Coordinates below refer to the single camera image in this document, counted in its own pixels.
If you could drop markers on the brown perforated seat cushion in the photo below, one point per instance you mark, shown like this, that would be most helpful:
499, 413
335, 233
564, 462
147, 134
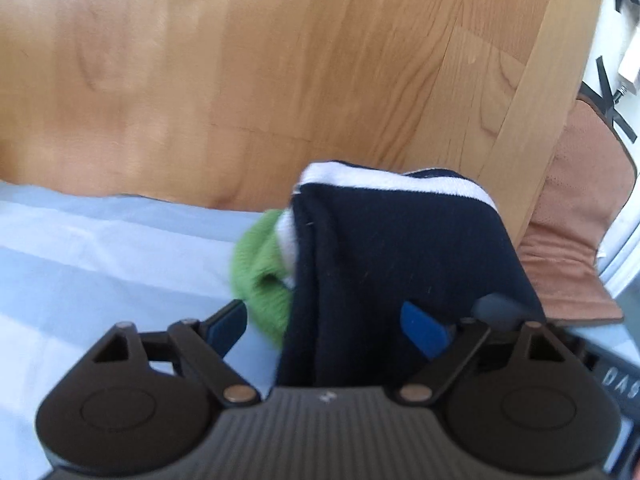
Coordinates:
575, 220

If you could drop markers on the wooden board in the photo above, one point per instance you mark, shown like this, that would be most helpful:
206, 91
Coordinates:
250, 70

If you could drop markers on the navy striped knit sweater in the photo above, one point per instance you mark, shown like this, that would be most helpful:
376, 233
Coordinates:
390, 250

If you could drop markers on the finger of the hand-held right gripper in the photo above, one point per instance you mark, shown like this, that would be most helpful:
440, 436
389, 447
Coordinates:
502, 307

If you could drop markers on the white wall charger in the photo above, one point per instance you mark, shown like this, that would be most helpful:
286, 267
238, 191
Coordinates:
631, 62

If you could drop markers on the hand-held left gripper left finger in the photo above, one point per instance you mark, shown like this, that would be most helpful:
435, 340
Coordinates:
227, 327

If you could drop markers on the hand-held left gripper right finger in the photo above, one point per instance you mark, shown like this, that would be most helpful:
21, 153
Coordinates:
422, 330

